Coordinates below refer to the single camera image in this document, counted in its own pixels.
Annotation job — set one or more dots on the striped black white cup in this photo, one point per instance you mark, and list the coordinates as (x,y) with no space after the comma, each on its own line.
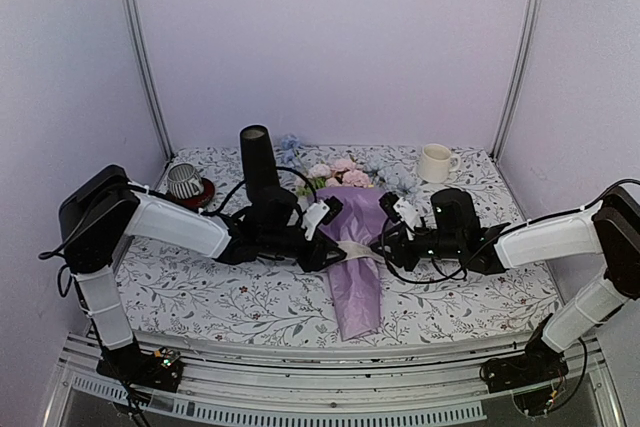
(184,181)

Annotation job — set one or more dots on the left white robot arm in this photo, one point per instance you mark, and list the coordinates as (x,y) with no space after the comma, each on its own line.
(109,207)

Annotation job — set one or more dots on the red round saucer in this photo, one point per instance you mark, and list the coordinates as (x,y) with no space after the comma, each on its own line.
(196,202)

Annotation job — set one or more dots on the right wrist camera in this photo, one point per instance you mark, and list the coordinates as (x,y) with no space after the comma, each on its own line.
(401,211)

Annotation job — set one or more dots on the cream ribbon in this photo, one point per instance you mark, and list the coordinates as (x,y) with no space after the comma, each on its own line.
(355,250)

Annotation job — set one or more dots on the aluminium frame post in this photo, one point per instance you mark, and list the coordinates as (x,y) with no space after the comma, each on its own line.
(143,65)
(531,14)

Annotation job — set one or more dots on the purple flower bouquet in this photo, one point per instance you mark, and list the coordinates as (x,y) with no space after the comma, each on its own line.
(355,286)

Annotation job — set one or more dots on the floral patterned table mat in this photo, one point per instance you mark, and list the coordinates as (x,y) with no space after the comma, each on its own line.
(173,291)

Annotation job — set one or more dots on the tall black vase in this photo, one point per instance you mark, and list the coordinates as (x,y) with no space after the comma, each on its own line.
(258,161)

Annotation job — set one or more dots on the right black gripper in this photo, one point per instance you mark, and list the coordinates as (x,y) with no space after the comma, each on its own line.
(403,257)

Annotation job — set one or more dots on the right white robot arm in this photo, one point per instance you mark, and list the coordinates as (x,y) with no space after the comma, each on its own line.
(607,226)

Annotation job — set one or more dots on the aluminium front rail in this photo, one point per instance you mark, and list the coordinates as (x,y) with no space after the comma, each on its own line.
(229,384)

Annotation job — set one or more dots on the left aluminium frame post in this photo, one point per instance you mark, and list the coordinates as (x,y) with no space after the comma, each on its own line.
(143,65)

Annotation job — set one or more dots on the cream ceramic mug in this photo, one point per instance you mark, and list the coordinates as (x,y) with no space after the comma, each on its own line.
(437,163)

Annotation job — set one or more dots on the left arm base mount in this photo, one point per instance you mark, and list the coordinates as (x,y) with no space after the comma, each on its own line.
(132,366)

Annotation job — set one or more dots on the right aluminium frame post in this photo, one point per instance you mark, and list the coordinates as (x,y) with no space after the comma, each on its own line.
(531,14)

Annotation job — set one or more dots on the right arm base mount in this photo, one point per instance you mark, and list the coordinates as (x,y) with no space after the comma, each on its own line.
(535,383)

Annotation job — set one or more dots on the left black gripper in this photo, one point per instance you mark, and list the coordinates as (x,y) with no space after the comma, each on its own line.
(316,259)

